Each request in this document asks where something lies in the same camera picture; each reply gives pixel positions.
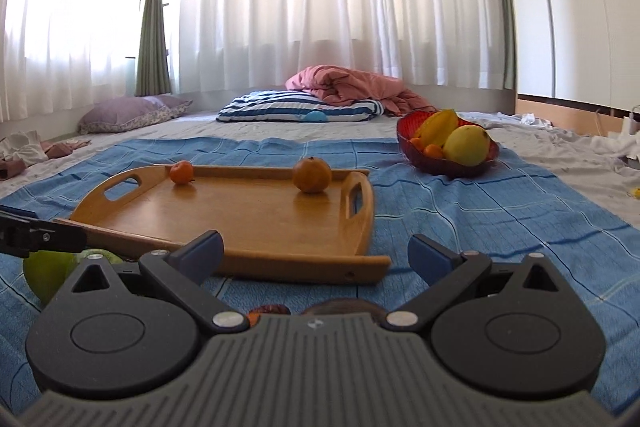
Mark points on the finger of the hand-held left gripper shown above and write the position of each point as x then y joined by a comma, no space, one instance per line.
45,236

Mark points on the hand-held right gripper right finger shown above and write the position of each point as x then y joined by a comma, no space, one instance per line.
427,257

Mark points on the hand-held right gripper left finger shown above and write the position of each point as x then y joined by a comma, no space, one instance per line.
197,249

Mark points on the dried red jujube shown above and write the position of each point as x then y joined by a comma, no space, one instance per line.
270,310

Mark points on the blue checked blanket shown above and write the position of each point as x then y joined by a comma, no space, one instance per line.
475,217

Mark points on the white crumpled garment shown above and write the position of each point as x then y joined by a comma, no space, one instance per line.
25,149

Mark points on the red glass bowl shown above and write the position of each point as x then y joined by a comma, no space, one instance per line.
450,169

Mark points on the yellow starfruit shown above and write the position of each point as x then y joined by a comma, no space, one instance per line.
437,127

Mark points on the large orange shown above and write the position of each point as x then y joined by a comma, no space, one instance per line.
312,175

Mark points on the purple pillow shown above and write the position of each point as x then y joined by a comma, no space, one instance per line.
130,112

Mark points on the light grey bed sheet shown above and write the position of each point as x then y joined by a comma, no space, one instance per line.
560,162

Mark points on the blue striped pillow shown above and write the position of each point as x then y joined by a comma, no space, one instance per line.
280,104

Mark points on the pink quilt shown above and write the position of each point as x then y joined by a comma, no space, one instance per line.
350,84

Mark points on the green curtain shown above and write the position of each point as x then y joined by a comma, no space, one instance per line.
152,32

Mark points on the white charger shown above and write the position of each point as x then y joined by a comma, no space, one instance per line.
631,124

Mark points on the wooden bed frame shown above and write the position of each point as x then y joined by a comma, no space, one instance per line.
565,107

